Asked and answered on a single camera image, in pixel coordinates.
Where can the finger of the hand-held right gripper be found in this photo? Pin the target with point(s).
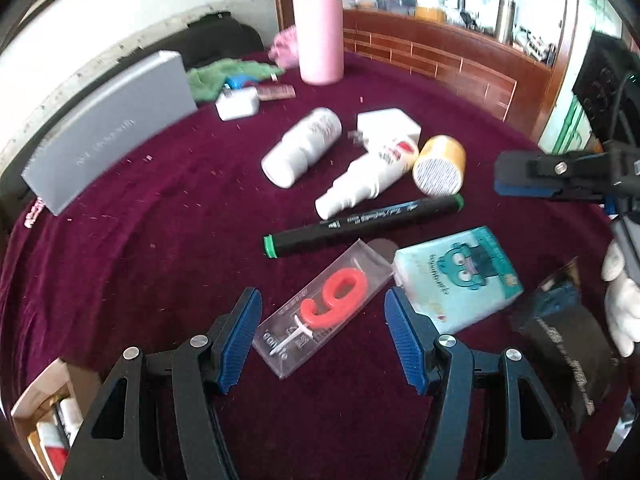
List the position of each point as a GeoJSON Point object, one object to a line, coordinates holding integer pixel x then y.
{"type": "Point", "coordinates": [525, 170]}

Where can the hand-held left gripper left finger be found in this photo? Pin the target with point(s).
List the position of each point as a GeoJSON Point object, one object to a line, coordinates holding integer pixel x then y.
{"type": "Point", "coordinates": [242, 340]}

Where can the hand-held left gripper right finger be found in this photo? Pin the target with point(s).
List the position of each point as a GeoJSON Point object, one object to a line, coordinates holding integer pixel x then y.
{"type": "Point", "coordinates": [402, 340]}

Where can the red number candle packet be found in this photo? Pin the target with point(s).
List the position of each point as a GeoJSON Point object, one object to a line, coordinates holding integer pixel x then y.
{"type": "Point", "coordinates": [325, 305]}

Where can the cardboard box tray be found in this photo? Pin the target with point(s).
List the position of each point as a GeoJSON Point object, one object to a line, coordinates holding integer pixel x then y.
{"type": "Point", "coordinates": [45, 385]}

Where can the person's right hand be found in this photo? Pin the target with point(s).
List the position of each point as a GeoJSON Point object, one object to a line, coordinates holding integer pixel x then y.
{"type": "Point", "coordinates": [622, 305]}

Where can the teal tissue packet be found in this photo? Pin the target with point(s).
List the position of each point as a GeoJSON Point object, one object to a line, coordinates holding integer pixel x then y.
{"type": "Point", "coordinates": [460, 280]}

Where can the yellow jar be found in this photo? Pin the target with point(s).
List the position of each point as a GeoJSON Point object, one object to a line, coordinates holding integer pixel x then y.
{"type": "Point", "coordinates": [440, 165]}

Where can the steel tumbler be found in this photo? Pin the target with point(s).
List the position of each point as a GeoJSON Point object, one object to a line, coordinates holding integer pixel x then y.
{"type": "Point", "coordinates": [505, 20]}

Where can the black marker green cap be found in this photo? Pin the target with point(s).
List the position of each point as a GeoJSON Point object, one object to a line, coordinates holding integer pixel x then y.
{"type": "Point", "coordinates": [360, 222]}

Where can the wooden brick-pattern sill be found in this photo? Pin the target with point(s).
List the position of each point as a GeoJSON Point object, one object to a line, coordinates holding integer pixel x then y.
{"type": "Point", "coordinates": [440, 55]}

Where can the small white box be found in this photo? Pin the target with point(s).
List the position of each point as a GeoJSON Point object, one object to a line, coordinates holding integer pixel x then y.
{"type": "Point", "coordinates": [385, 122]}

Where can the white spray bottle red label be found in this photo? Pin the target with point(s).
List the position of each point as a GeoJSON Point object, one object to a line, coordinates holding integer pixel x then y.
{"type": "Point", "coordinates": [365, 175]}

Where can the black snack packet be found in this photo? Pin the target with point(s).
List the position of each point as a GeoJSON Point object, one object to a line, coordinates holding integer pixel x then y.
{"type": "Point", "coordinates": [565, 340]}

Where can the white pill bottle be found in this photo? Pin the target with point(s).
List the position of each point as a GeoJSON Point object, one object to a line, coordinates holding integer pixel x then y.
{"type": "Point", "coordinates": [305, 145]}

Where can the white charger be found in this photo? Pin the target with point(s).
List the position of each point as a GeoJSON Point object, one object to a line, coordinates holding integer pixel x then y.
{"type": "Point", "coordinates": [237, 104]}

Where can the pink water bottle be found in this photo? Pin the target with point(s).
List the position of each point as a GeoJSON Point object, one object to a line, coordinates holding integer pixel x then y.
{"type": "Point", "coordinates": [317, 35]}

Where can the grey shoe box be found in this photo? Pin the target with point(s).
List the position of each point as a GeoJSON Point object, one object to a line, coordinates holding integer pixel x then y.
{"type": "Point", "coordinates": [110, 130]}

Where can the brown sachet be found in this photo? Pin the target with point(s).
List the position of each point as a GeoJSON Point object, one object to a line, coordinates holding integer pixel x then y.
{"type": "Point", "coordinates": [275, 92]}

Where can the green cloth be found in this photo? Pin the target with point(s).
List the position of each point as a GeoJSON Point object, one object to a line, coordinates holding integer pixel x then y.
{"type": "Point", "coordinates": [215, 77]}

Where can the black sofa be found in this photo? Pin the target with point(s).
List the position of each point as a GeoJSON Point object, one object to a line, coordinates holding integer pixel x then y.
{"type": "Point", "coordinates": [220, 35]}

